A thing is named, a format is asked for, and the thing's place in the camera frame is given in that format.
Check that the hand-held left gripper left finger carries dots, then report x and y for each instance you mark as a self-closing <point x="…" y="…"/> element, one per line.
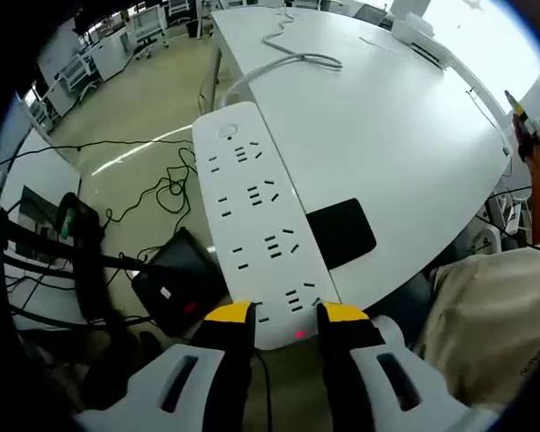
<point x="162" y="387"/>

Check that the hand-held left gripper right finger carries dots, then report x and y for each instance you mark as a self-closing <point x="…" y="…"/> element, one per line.
<point x="400" y="387"/>

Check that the white power strip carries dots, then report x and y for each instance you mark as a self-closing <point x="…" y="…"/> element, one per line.
<point x="256" y="216"/>

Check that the person's beige clothing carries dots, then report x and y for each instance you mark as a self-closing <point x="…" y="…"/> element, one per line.
<point x="490" y="324"/>

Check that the white printer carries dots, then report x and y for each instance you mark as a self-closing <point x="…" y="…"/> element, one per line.
<point x="416" y="36"/>

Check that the black device box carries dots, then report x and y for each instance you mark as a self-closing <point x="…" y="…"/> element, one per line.
<point x="184" y="265"/>

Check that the black rectangular pad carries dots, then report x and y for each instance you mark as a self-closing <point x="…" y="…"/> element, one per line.
<point x="342" y="234"/>

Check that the white office desk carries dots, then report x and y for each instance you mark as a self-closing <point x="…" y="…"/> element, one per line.
<point x="40" y="175"/>

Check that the white mesh office chair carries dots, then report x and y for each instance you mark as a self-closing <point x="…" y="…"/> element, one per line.
<point x="147" y="31"/>
<point x="77" y="77"/>

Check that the white cabinet desk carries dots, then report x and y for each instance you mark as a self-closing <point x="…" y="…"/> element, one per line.
<point x="110" y="56"/>

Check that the black stand frame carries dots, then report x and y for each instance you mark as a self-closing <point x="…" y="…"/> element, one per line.
<point x="87" y="252"/>

